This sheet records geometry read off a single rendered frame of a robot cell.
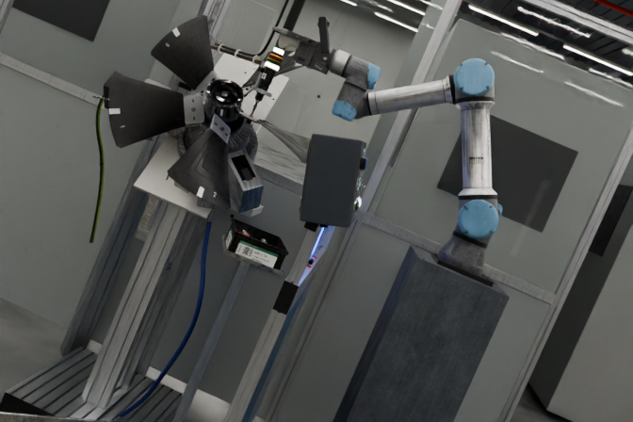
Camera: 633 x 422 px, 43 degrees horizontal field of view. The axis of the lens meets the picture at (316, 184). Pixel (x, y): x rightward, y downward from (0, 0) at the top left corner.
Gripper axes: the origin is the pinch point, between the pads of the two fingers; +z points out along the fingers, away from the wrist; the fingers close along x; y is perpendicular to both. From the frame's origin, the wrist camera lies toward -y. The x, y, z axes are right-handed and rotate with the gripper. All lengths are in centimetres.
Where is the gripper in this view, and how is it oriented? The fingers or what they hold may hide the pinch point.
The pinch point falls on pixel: (278, 28)
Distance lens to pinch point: 260.6
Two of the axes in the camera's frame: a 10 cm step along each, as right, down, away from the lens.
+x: 1.0, -0.3, 9.9
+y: -4.0, 9.1, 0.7
